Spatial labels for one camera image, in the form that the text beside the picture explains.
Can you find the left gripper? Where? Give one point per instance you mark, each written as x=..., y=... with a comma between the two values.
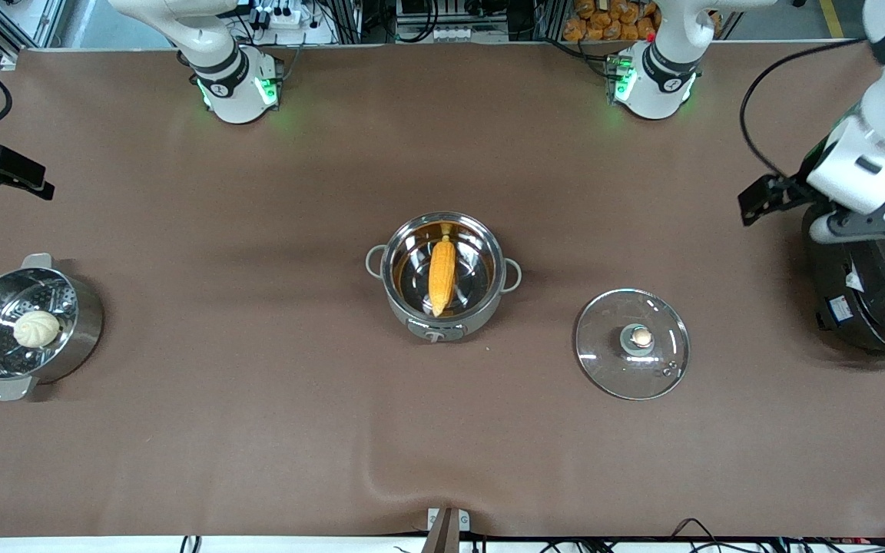
x=794, y=190

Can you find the glass pot lid with knob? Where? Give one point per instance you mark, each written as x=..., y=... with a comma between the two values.
x=611, y=361

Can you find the yellow toy corn cob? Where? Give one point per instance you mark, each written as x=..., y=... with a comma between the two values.
x=442, y=273

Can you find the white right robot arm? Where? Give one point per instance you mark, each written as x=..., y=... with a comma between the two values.
x=227, y=77

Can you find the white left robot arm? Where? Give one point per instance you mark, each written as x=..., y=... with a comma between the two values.
x=661, y=77

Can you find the grey electric cooking pot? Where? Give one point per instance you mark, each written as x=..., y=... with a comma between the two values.
x=442, y=330

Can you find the black rice cooker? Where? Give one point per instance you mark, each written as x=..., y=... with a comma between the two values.
x=880, y=307

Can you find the perforated metal steamer plate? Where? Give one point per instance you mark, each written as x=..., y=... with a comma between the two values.
x=58, y=296

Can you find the white steamed bun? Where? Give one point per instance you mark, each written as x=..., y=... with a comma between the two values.
x=36, y=329

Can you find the bag of orange buns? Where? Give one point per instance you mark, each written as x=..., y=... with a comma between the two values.
x=604, y=23

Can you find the white power strip with plugs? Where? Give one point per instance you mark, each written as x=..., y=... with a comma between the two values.
x=281, y=17

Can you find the brown table mat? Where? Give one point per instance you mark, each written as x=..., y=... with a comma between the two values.
x=258, y=430

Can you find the long white power strip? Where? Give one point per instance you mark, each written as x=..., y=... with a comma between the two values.
x=458, y=33

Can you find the metal table edge bracket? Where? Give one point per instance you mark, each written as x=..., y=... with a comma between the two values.
x=447, y=530

